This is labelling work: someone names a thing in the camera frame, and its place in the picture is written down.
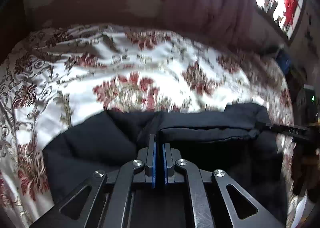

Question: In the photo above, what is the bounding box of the dark navy padded jacket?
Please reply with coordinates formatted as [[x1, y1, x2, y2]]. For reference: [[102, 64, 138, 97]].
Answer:
[[36, 103, 287, 227]]

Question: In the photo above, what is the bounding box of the blue bag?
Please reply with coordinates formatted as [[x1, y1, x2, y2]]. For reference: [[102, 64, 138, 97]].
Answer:
[[275, 49, 291, 75]]

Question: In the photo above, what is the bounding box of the floral white bed quilt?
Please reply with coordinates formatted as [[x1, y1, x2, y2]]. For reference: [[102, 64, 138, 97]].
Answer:
[[1, 24, 294, 227]]

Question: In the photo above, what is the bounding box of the pink tied curtain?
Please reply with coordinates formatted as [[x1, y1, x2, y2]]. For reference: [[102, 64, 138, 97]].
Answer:
[[159, 0, 281, 50]]

